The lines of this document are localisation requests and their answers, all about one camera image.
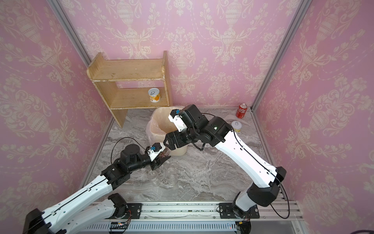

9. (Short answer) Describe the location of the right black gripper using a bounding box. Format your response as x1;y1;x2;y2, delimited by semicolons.
164;129;202;151

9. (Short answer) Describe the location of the clear jar flower tea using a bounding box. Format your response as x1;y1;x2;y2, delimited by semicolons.
147;170;159;181
159;147;171;159
165;169;178;186

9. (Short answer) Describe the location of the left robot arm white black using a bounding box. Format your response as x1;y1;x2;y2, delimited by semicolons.
22;142;170;234

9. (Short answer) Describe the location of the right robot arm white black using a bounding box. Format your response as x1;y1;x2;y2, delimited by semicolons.
164;104;286;218

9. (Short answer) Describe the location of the cream trash bin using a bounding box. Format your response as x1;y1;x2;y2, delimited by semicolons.
149;106;191;157

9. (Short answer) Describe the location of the clear plastic bin liner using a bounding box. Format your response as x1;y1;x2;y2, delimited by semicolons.
145;105;196;152

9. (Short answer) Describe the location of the yellow white can on shelf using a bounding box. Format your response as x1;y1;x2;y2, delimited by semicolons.
148;88;161;102

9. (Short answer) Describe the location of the yellow white can on table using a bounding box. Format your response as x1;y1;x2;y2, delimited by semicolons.
231;121;243;133

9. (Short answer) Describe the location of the red cola can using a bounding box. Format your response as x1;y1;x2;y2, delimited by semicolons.
236;103;248;119

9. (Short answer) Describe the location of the wooden two-tier shelf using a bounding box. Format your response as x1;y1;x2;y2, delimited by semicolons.
87;51;173;127

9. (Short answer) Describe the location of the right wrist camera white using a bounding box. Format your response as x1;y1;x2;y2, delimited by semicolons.
168;109;187;132

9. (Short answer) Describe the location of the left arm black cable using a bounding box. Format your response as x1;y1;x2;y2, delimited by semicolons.
110;136;148;164

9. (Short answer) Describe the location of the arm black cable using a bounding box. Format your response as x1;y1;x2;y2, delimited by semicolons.
232;130;290;219
110;136;148;164

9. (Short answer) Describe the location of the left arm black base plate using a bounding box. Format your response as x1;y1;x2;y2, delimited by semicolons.
107;203;143;219

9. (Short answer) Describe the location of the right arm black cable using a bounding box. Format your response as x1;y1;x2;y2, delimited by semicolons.
232;130;290;219

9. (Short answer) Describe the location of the small circuit board with wires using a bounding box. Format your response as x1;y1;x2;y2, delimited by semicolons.
109;221;130;234

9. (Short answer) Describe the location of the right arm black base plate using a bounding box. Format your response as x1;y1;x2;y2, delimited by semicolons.
217;202;260;219

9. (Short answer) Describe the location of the aluminium mounting rail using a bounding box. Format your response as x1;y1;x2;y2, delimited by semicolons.
77;200;308;234

